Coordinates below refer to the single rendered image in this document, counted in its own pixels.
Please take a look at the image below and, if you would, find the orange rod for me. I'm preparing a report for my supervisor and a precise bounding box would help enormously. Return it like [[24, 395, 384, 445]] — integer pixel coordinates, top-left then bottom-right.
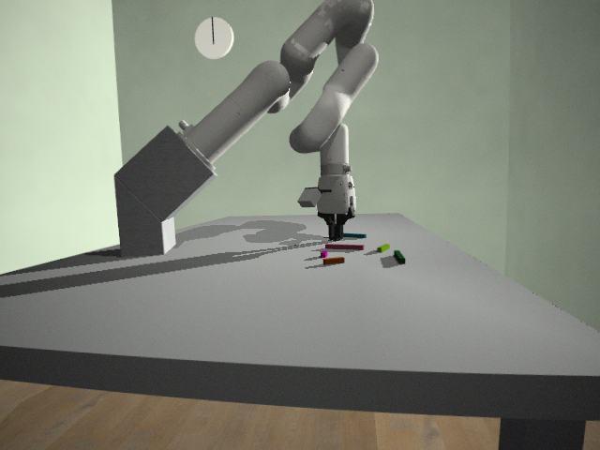
[[323, 257, 344, 265]]

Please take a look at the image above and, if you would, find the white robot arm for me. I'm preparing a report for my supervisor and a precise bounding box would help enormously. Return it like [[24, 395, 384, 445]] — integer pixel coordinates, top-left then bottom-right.
[[177, 0, 378, 175]]

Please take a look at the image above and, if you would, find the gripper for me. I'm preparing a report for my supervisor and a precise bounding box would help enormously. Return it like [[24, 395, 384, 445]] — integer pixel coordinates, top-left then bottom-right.
[[317, 174, 356, 241]]

